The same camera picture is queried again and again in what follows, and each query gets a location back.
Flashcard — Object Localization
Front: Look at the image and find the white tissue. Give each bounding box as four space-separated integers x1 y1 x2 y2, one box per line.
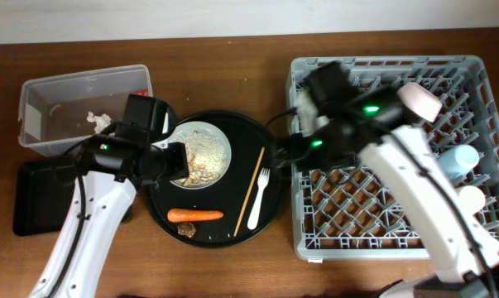
87 112 112 133

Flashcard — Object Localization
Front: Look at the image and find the pink bowl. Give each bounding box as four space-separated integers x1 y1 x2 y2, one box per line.
396 82 442 122

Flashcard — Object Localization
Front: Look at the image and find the blue cup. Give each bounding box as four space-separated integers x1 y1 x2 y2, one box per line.
437 144 480 182

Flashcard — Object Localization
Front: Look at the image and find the white cup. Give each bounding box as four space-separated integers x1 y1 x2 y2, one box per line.
456 185 486 215

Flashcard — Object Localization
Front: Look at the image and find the red snack wrapper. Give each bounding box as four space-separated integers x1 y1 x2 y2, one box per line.
134 90 149 96

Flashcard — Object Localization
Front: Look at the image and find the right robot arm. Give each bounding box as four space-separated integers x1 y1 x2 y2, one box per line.
276 83 499 297

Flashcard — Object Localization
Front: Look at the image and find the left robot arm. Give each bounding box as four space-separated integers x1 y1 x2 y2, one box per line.
31 135 188 297

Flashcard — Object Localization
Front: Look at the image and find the grey dishwasher rack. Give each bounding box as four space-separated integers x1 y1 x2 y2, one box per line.
291 55 499 261

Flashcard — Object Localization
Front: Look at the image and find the clear plastic waste bin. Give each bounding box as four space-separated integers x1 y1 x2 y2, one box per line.
18 65 153 156

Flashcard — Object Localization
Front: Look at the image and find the grey plate with rice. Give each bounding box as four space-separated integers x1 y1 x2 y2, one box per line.
168 121 232 190

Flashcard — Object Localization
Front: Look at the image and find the orange carrot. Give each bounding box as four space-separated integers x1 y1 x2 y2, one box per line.
167 209 223 223

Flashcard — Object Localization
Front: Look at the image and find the brown food scrap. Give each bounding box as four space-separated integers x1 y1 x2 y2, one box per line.
177 222 197 238

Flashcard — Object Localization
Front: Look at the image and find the white plastic fork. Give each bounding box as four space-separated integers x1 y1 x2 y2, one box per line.
247 168 270 230

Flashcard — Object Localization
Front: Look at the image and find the round black serving tray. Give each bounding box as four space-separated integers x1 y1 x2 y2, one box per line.
146 111 285 248

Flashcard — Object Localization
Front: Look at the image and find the wooden chopstick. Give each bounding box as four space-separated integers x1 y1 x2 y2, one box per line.
233 147 266 237

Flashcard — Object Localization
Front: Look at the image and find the black rectangular tray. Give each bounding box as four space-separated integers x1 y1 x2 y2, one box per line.
12 157 76 237

